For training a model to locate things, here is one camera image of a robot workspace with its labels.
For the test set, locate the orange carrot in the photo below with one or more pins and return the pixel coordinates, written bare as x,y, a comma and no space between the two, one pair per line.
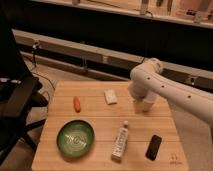
76,104

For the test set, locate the black office chair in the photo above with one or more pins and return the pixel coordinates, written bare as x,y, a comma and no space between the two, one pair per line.
19,92

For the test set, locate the white paper cup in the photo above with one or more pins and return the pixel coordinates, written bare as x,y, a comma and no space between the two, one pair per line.
149,101

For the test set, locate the green ceramic bowl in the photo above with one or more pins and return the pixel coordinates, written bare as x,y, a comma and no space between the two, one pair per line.
75,139

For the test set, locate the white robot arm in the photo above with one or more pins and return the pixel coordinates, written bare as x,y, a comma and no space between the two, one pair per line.
146,77

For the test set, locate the white sponge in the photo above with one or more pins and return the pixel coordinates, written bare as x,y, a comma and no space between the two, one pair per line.
110,96

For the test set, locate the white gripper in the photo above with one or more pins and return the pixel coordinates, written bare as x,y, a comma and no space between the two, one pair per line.
137,92

